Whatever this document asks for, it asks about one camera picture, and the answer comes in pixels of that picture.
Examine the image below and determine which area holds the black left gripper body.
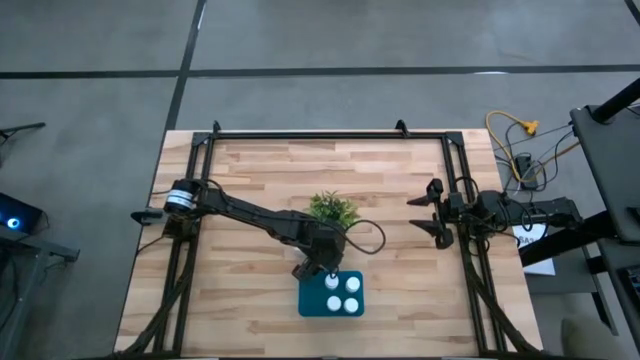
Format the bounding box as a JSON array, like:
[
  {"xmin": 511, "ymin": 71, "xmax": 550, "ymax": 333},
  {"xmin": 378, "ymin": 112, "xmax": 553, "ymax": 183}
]
[{"xmin": 292, "ymin": 237, "xmax": 347, "ymax": 282}]

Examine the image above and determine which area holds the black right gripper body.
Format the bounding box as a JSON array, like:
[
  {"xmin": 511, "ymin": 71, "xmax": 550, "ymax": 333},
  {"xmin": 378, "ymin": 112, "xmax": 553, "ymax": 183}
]
[{"xmin": 426, "ymin": 177, "xmax": 471, "ymax": 251}]

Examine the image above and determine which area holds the teal plastic basket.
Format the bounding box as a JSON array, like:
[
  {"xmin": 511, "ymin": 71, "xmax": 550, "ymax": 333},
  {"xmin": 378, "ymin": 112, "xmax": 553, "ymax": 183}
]
[{"xmin": 297, "ymin": 270, "xmax": 366, "ymax": 318}]

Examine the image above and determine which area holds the green plant in white pot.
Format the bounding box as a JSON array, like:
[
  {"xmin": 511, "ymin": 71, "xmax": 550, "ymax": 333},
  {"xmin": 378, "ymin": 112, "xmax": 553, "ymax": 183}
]
[{"xmin": 305, "ymin": 189, "xmax": 361, "ymax": 230}]

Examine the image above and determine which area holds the black power strip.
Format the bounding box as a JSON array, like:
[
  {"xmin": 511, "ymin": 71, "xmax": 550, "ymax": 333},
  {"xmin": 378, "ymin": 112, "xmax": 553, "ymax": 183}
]
[{"xmin": 516, "ymin": 153, "xmax": 540, "ymax": 191}]

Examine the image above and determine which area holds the white printed paper sheet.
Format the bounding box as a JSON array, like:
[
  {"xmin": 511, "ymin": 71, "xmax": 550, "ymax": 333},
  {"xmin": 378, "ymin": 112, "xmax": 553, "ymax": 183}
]
[{"xmin": 512, "ymin": 222, "xmax": 557, "ymax": 277}]

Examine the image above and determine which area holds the black desk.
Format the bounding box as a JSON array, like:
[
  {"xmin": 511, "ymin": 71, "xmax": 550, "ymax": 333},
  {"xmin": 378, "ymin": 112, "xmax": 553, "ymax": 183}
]
[{"xmin": 518, "ymin": 103, "xmax": 640, "ymax": 360}]

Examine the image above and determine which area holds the black pole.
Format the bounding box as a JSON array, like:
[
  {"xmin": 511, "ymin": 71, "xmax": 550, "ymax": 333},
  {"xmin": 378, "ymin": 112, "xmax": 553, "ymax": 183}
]
[{"xmin": 592, "ymin": 77, "xmax": 640, "ymax": 124}]

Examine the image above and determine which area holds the grey metal stand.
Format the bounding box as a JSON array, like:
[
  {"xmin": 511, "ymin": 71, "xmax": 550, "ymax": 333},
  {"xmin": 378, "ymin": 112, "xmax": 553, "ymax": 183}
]
[{"xmin": 0, "ymin": 227, "xmax": 81, "ymax": 360}]

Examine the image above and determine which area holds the black computer with blue light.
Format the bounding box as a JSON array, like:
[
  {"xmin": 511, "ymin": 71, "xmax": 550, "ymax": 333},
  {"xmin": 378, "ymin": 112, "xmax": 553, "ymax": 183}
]
[{"xmin": 0, "ymin": 192, "xmax": 55, "ymax": 240}]

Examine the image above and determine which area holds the black tripod leg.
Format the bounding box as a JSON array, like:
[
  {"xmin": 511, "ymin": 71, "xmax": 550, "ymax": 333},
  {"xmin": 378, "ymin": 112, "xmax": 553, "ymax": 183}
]
[{"xmin": 0, "ymin": 121, "xmax": 47, "ymax": 169}]

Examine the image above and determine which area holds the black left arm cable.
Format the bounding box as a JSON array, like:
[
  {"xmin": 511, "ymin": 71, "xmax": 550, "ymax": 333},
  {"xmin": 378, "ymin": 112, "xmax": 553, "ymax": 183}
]
[{"xmin": 343, "ymin": 218, "xmax": 388, "ymax": 256}]

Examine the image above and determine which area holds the yellow extension cord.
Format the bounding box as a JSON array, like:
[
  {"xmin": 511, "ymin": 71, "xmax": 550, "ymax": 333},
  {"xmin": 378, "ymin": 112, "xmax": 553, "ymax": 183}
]
[{"xmin": 485, "ymin": 110, "xmax": 582, "ymax": 185}]

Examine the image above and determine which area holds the black aluminium table frame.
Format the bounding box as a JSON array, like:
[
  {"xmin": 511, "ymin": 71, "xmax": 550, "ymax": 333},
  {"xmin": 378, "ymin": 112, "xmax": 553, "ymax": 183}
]
[{"xmin": 114, "ymin": 119, "xmax": 539, "ymax": 359}]

